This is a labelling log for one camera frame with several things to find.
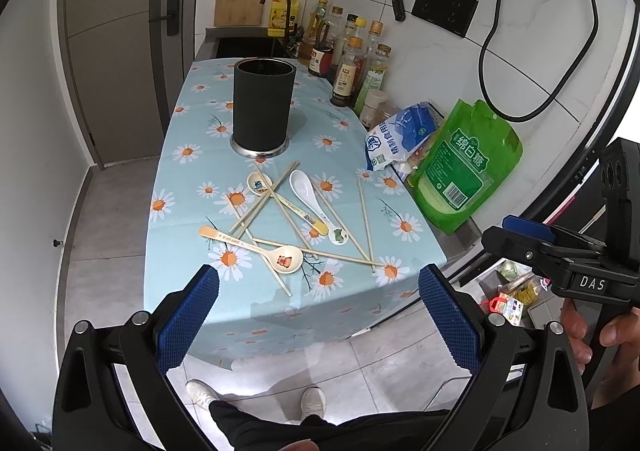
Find white ceramic spoon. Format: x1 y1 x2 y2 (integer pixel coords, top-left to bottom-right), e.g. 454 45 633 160
288 169 331 228

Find person's right hand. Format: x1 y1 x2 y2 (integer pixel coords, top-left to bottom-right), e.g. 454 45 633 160
560 299 639 383

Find white left shoe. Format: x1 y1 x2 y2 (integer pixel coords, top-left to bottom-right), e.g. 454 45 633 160
186 379 219 410

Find white shoe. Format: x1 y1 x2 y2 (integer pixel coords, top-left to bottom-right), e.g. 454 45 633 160
186 379 219 410
300 386 326 421

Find green sugar bag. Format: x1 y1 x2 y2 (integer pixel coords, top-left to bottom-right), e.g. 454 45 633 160
408 100 523 234

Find wooden chopstick pair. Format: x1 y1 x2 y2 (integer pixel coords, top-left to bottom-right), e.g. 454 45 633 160
230 160 299 233

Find spoon with green frog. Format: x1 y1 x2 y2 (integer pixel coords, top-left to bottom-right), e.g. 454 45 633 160
309 174 350 247

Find white right shoe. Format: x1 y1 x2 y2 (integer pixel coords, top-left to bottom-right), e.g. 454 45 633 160
300 386 326 421

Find wooden chopstick crossing spoons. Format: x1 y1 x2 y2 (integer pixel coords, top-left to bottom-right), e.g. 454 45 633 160
253 162 319 260

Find blue white salt bag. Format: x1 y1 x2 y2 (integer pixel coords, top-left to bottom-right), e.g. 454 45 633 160
364 102 437 171

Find daisy print blue tablecloth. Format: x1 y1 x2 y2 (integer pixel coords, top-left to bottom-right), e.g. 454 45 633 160
143 59 446 367

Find cream spoon blue cartoon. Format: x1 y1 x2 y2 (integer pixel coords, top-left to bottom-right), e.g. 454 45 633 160
247 171 329 237

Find clear plastic jar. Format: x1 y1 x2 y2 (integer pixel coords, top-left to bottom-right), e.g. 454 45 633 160
360 89 400 130

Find red label sauce bottle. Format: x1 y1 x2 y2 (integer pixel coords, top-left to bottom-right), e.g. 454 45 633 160
308 21 333 78

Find black cylindrical utensil holder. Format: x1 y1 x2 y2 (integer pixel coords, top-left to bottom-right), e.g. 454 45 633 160
231 58 296 158

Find yellow oil bottle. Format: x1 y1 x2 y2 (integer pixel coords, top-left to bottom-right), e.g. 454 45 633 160
297 0 329 66

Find black faucet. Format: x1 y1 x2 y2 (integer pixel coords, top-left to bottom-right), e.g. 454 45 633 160
260 0 295 51

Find yellow detergent bottle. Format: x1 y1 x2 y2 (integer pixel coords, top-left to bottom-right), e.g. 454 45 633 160
267 0 299 38

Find grey door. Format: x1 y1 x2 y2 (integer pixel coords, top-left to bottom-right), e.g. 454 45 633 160
61 0 167 166

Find black wall outlet panel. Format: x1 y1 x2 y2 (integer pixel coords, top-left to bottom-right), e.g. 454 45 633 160
411 0 478 38

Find black power cable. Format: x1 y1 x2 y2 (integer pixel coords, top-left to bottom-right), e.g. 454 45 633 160
477 0 600 124

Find black door handle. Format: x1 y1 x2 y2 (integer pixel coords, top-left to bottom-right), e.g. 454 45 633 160
149 0 181 36

